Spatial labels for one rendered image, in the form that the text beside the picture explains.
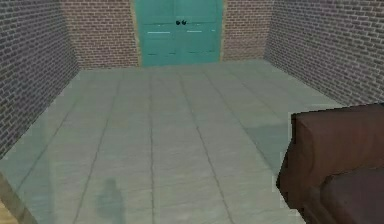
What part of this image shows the teal double door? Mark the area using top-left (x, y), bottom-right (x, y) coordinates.
top-left (133, 0), bottom-right (224, 67)

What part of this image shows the brown leather armchair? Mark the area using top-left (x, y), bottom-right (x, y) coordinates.
top-left (276, 102), bottom-right (384, 224)

